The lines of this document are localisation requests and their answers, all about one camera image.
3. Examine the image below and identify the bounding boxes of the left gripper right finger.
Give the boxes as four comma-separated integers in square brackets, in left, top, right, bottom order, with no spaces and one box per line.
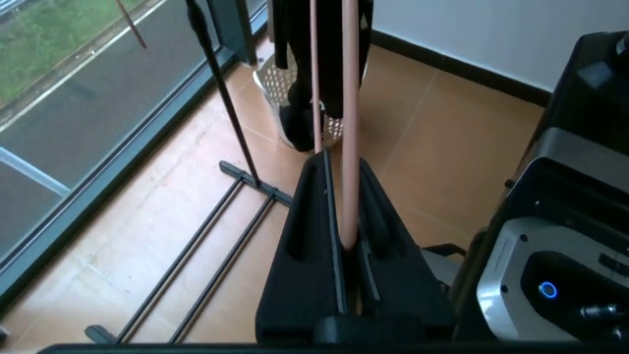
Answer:
[358,156,456,343]

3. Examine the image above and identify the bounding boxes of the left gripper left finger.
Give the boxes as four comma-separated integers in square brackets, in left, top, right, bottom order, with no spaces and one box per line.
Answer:
[255,149,348,344]

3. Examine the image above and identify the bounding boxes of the pink clothes hanger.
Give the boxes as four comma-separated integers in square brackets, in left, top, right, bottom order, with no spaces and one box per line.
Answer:
[308,0,362,316]
[115,0,148,49]

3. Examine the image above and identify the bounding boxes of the black shorts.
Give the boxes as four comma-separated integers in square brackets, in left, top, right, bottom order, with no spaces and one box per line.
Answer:
[271,0,374,119]

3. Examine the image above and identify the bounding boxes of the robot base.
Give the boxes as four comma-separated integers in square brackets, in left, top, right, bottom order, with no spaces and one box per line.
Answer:
[420,29,629,344]

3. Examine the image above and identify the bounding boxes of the black clothes rack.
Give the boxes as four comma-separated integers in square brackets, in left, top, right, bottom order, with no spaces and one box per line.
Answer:
[84,0,295,345]

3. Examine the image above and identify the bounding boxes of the white laundry basket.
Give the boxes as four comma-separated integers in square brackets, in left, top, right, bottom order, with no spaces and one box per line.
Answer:
[253,48,345,151]

